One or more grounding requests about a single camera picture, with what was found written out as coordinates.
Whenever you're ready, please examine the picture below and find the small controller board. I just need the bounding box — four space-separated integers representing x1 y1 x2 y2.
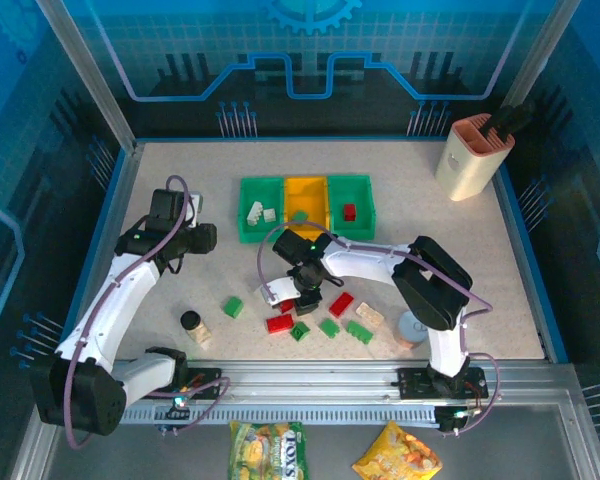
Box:
437 407 481 434
152 394 191 434

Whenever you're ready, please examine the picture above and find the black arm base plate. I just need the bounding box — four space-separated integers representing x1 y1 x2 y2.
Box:
397 367 490 401
182 366 231 401

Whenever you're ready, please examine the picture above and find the tin can with pull tab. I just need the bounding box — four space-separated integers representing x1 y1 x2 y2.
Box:
397 310 432 351

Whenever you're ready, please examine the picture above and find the aluminium mounting rail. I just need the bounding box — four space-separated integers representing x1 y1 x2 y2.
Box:
112 358 579 407

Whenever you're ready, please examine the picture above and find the orange snack bag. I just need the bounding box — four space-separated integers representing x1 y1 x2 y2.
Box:
352 419 444 480

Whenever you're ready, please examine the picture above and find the aluminium frame post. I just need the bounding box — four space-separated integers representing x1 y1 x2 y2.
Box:
498 0 584 114
33 0 144 154

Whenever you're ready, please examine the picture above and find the grey slotted cable duct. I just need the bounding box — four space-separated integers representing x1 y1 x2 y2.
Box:
119 402 441 426

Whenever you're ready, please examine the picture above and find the green plastic bin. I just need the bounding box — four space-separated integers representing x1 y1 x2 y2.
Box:
238 175 287 245
326 173 377 239

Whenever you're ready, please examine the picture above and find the beige knife block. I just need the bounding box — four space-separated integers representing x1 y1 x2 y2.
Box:
434 113 516 202

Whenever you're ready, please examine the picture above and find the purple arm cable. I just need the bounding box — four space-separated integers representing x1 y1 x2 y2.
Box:
256 221 504 437
62 174 231 449

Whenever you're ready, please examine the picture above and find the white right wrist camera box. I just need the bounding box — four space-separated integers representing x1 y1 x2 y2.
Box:
259 276 297 307

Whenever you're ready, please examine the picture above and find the spice jar with black lid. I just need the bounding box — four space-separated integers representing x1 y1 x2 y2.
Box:
179 309 214 351

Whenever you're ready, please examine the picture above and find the yellow plastic bin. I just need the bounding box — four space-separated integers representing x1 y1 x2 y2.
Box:
283 174 333 241

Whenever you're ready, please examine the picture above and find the green snack bag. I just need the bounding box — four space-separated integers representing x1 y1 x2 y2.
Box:
228 420 312 480

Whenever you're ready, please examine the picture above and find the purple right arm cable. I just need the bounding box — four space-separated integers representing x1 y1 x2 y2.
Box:
256 221 504 437

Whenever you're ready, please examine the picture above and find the blue table border frame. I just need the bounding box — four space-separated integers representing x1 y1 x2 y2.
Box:
54 134 570 365

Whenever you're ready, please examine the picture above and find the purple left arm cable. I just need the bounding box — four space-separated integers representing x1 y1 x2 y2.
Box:
62 174 231 449

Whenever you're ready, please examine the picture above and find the black knife handle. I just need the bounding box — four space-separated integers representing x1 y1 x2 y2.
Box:
499 97 537 136
479 107 519 139

